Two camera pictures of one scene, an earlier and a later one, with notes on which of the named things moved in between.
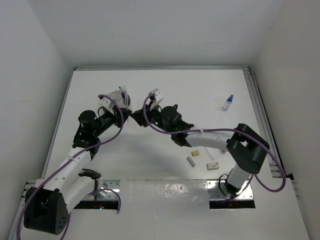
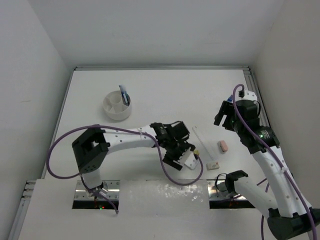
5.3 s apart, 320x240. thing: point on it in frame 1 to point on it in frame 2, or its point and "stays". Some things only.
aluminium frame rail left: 13,233 stays
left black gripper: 116,116 to 174,160
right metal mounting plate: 244,199 stays
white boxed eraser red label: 212,166 stays
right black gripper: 139,116 to 226,108
